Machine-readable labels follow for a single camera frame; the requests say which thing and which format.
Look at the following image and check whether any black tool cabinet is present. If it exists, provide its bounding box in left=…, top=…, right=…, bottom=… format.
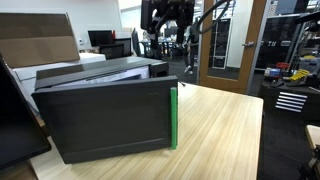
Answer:
left=258, top=77, right=320, bottom=122

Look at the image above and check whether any small black background monitor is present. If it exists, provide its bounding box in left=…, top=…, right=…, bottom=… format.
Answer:
left=87, top=29, right=115, bottom=48

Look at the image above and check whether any silver door handle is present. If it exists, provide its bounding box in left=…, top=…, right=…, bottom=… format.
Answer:
left=241, top=40, right=256, bottom=48

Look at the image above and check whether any large black box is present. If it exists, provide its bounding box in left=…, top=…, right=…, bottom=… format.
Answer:
left=31, top=75, right=179, bottom=165

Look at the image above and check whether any person in dark clothes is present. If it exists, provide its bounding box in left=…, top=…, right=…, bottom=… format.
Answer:
left=183, top=24, right=201, bottom=76

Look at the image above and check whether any black shelf rack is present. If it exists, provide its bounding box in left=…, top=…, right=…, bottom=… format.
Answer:
left=255, top=13, right=305, bottom=71

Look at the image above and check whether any yellow tool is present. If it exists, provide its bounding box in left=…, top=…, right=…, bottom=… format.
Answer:
left=287, top=68, right=311, bottom=83

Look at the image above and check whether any small wooden side table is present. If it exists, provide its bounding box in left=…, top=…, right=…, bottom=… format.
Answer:
left=305, top=124, right=320, bottom=152

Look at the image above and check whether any black microwave body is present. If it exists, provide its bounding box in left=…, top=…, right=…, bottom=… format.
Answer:
left=34, top=55, right=170, bottom=92

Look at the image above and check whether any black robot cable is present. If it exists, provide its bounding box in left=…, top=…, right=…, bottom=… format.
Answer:
left=198, top=0, right=233, bottom=35

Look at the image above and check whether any blue box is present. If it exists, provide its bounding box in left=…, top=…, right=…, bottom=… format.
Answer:
left=264, top=67, right=282, bottom=79

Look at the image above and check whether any large black desktop monitor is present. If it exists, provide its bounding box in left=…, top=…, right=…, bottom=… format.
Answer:
left=0, top=53, right=53, bottom=171

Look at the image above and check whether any open brown cardboard box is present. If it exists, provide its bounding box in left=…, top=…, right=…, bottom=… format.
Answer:
left=0, top=12, right=81, bottom=69

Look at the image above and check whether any red tool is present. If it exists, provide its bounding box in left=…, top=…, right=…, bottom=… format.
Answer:
left=275, top=61, right=291, bottom=70

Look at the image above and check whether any wooden door with glass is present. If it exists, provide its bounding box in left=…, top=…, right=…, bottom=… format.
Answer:
left=196, top=0, right=268, bottom=95

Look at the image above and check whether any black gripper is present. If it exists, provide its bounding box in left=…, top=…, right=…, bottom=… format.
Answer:
left=150, top=0, right=196, bottom=51

